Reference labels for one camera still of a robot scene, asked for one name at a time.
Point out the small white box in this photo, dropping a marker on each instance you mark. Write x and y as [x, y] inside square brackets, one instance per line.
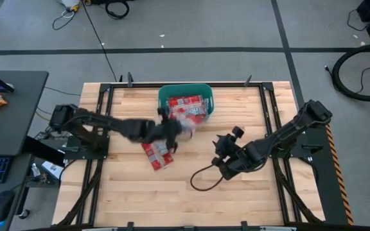
[53, 168]

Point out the black caster wheel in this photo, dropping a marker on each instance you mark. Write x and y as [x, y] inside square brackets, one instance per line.
[24, 214]

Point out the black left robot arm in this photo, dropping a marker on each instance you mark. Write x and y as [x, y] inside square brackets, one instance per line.
[108, 122]

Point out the black computer mouse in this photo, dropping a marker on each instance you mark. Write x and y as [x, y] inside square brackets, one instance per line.
[2, 205]

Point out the black control box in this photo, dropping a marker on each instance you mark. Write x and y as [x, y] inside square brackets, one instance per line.
[43, 150]

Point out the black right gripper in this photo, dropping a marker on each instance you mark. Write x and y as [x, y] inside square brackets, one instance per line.
[236, 157]

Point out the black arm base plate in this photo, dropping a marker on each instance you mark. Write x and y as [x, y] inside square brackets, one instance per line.
[85, 154]
[310, 149]

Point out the black aluminium table frame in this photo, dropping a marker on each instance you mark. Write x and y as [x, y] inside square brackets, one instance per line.
[140, 85]

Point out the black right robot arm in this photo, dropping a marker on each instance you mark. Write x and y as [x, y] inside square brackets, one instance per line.
[284, 134]

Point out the black platform with hazard stripe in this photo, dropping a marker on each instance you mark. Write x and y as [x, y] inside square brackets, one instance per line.
[320, 179]

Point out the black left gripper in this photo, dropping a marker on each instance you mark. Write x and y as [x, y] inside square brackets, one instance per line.
[165, 131]

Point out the teal plastic basket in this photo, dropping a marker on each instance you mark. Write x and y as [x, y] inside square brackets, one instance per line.
[185, 89]

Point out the white and yellow power strip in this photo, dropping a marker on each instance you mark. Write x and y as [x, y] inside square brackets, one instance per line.
[69, 2]

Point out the black desk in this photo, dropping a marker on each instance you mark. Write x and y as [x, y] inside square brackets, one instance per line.
[18, 122]

